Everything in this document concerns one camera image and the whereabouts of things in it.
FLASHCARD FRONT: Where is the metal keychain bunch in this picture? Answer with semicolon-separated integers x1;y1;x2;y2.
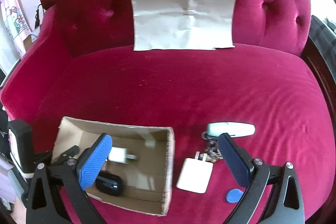
200;132;223;163

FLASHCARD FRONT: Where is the small white plug adapter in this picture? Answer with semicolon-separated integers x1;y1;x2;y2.
107;147;138;164

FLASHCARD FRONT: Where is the large white charger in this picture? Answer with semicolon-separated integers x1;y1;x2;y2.
177;151;214;194

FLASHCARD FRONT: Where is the open cardboard box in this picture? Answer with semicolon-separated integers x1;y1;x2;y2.
51;117;175;216

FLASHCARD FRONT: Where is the blue key fob tag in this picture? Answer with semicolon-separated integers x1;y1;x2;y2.
226;188;244;203

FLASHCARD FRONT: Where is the white light-blue tube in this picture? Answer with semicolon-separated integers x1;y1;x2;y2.
205;122;256;138

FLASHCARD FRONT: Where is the black round tape roll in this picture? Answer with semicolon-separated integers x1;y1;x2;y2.
94;171;124;197

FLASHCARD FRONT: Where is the dark plaid blanket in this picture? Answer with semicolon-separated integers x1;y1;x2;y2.
309;15;336;79

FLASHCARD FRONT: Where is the red velvet tufted sofa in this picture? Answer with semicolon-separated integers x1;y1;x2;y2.
1;0;335;218

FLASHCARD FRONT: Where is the crumpled brown paper sheet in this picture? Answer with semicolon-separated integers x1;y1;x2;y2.
131;0;236;51

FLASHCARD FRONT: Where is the cartoon print curtain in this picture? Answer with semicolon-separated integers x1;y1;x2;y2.
1;0;31;57

